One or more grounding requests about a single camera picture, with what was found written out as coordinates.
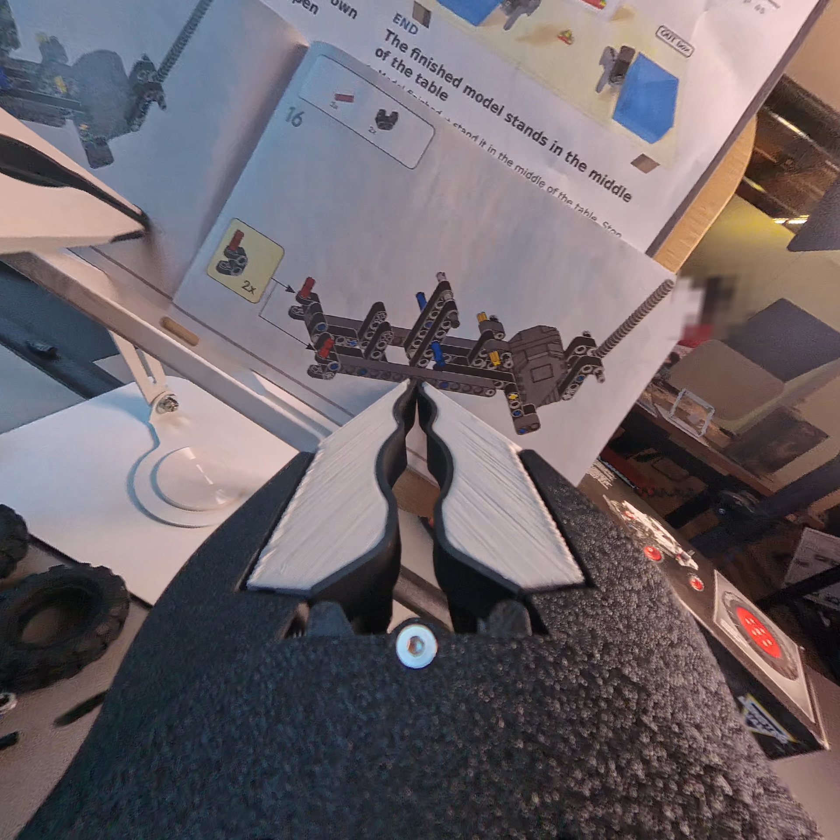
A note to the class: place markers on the dark blue panel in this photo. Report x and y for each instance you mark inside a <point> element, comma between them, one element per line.
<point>788,335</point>

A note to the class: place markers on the white book stand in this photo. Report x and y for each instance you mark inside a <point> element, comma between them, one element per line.
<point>79,486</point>

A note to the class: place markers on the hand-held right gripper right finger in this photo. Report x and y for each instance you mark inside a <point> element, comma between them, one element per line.
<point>512,525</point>

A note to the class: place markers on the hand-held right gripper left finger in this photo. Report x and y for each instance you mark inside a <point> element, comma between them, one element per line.
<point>315,525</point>

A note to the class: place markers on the small clear acrylic holder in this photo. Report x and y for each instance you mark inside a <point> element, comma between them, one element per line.
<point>692,420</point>

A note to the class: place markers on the black toy tyre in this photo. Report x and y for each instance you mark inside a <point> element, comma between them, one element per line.
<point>66,630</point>
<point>11,541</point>

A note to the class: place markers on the cluttered background workbench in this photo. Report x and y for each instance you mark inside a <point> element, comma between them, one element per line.
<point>735,453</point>

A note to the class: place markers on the grey desk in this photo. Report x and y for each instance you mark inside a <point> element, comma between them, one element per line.
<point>40,801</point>

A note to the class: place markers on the white printed task sheet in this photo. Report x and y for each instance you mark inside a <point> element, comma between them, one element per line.
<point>551,79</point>

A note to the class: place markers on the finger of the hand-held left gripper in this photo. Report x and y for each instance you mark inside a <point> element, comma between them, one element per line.
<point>46,142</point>
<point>59,217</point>

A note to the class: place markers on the toy truck box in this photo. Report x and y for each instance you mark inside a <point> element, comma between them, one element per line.
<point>735,630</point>

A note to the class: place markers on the building instruction booklet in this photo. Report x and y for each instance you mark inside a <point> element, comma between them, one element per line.
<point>394,223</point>

